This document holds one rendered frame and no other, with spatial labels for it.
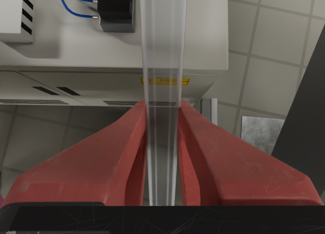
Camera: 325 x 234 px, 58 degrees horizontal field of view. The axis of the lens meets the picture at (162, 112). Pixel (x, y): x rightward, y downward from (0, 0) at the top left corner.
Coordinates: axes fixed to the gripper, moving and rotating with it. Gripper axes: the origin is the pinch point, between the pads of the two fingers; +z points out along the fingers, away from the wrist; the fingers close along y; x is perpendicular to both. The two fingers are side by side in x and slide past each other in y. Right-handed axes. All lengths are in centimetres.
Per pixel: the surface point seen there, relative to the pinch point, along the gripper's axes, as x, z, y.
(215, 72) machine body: 15.2, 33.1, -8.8
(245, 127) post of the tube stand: 59, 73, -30
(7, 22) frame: 6.6, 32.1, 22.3
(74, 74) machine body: 16.5, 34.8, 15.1
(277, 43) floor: 36, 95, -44
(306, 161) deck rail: 4.8, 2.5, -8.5
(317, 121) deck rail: 2.2, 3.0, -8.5
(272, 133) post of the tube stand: 61, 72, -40
